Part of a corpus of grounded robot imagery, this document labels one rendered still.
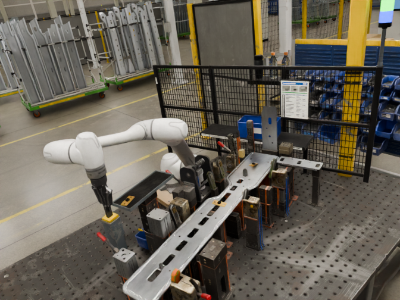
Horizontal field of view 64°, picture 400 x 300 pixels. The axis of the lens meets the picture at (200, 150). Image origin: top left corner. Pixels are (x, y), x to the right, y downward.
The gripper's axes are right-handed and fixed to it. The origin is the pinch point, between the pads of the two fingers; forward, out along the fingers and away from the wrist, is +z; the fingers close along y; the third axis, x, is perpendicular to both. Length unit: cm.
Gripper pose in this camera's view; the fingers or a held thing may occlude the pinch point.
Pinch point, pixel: (108, 210)
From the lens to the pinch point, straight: 167.4
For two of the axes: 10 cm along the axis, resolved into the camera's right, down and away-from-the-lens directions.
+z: 1.2, 8.9, 4.3
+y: 8.3, 1.5, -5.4
